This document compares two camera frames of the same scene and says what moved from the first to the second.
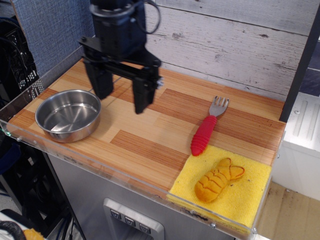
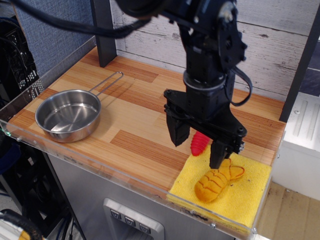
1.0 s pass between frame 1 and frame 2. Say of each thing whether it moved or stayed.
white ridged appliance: stayed
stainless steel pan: stayed
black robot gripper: moved
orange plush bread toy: stayed
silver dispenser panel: stayed
